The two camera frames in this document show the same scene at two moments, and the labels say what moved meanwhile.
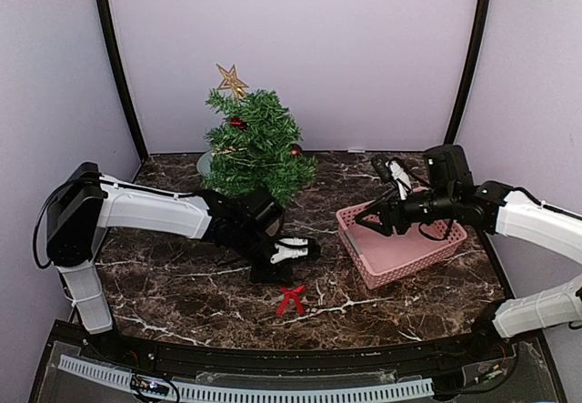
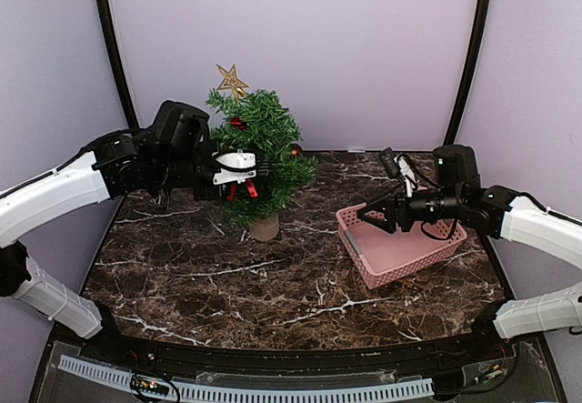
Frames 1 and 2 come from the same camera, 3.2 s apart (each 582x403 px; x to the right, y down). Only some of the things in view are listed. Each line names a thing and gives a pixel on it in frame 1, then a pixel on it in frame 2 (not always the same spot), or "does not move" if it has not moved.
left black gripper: (272, 275) → (206, 194)
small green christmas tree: (255, 145) does not move
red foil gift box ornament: (237, 121) does not move
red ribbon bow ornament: (288, 294) → (251, 188)
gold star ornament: (232, 82) does not move
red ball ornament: (296, 149) does not move
